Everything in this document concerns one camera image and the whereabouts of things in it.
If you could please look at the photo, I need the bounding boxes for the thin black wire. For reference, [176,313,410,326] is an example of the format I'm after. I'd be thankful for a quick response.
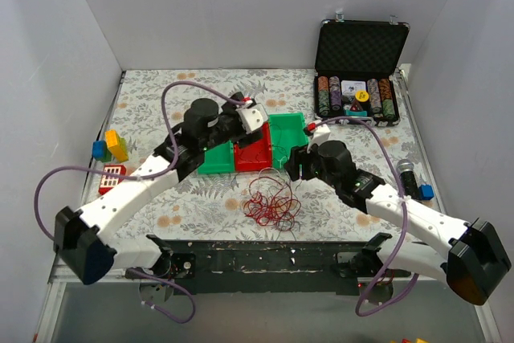
[256,117,310,239]

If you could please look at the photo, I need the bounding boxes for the red plastic bin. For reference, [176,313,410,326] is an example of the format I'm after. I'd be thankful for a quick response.
[234,123,273,172]

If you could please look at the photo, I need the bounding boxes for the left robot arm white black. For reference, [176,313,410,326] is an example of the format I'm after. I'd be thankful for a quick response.
[54,98,268,285]

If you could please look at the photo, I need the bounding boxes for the black microphone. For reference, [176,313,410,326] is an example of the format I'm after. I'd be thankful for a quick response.
[397,159,424,201]

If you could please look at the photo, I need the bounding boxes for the small blue cube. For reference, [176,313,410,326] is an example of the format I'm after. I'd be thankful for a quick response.
[418,184,434,201]

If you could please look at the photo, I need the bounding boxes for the red white toy brick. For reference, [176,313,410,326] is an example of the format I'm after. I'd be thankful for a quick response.
[98,164,126,195]

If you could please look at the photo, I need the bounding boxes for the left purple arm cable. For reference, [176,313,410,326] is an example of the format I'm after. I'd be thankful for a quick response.
[33,80,246,325]

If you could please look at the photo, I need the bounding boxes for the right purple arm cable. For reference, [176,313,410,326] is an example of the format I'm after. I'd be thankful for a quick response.
[316,116,420,317]

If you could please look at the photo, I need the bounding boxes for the stacked colourful toy bricks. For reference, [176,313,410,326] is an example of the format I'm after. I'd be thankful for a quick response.
[92,129,129,163]

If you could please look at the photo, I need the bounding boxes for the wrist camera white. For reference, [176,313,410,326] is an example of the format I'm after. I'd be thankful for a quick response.
[236,97,269,134]
[305,120,331,153]

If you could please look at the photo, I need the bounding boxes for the black poker chip case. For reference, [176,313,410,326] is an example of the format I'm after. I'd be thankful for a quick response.
[313,19,410,127]

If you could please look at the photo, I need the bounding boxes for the white card deck box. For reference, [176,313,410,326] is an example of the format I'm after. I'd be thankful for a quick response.
[341,80,367,98]

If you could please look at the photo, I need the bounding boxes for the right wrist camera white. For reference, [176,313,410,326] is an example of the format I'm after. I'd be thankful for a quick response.
[305,120,331,153]

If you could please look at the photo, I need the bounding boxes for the green plastic bin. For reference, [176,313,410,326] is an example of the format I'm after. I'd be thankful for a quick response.
[198,141,235,174]
[268,112,308,169]

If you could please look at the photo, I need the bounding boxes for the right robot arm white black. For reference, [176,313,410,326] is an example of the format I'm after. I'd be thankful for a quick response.
[284,141,512,305]

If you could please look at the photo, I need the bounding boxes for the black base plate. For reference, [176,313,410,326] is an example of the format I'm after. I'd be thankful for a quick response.
[147,233,391,296]

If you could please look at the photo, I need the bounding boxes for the red wires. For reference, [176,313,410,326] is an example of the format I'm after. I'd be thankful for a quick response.
[242,167,302,228]

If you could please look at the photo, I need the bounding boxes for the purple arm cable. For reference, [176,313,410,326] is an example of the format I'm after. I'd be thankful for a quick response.
[33,80,246,325]
[316,116,420,317]

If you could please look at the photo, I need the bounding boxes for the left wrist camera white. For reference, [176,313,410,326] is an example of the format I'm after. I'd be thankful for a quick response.
[236,97,269,134]

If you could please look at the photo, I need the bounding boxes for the right green plastic bin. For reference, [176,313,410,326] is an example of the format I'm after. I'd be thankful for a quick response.
[268,112,308,169]

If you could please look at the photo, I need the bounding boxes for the left green plastic bin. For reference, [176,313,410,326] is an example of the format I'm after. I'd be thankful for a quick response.
[198,141,235,174]

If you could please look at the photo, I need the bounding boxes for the yellow round disc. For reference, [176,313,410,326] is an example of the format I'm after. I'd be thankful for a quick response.
[355,90,369,102]

